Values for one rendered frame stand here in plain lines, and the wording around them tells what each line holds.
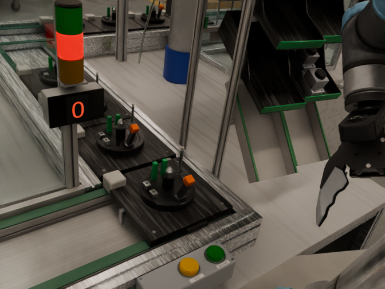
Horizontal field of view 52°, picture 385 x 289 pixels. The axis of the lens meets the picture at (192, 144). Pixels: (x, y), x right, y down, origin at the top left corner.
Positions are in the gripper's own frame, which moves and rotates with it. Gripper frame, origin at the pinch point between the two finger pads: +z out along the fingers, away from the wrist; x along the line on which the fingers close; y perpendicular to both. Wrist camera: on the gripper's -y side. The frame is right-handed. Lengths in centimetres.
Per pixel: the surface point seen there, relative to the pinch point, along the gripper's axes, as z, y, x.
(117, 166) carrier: -14, 17, 65
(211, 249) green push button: 4.9, 16.5, 34.3
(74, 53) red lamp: -30, -14, 50
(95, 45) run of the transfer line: -87, 64, 132
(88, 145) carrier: -21, 16, 76
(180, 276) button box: 10.5, 9.5, 37.2
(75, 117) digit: -20, -6, 56
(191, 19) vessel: -88, 66, 77
